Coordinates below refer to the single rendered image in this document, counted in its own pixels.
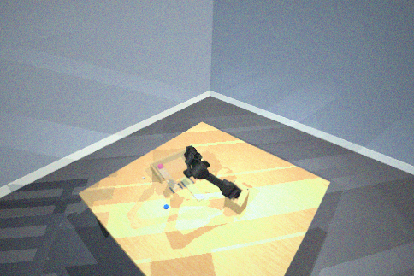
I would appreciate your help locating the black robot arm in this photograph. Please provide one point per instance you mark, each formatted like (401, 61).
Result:
(228, 188)

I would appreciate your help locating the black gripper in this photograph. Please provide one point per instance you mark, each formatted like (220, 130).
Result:
(193, 165)

